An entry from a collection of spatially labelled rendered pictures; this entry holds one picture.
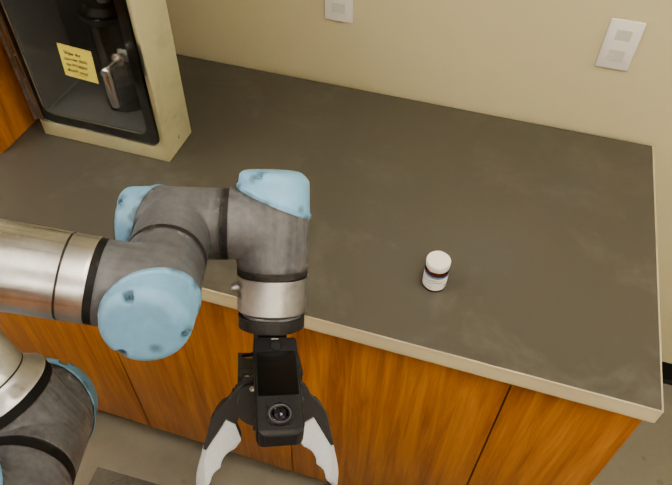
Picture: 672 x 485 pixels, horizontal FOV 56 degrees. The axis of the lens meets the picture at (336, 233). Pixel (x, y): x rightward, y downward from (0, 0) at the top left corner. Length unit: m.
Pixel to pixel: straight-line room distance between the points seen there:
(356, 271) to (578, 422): 0.50
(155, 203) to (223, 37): 1.16
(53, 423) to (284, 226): 0.37
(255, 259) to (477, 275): 0.68
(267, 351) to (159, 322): 0.18
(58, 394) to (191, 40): 1.19
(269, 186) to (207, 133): 0.92
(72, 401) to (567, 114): 1.25
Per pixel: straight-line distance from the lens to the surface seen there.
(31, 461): 0.80
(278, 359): 0.66
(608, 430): 1.33
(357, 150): 1.47
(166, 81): 1.41
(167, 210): 0.62
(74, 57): 1.41
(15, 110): 1.64
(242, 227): 0.64
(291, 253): 0.65
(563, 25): 1.53
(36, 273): 0.55
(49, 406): 0.84
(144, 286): 0.52
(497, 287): 1.24
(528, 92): 1.62
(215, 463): 0.73
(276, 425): 0.62
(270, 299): 0.65
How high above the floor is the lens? 1.90
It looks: 48 degrees down
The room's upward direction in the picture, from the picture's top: 1 degrees clockwise
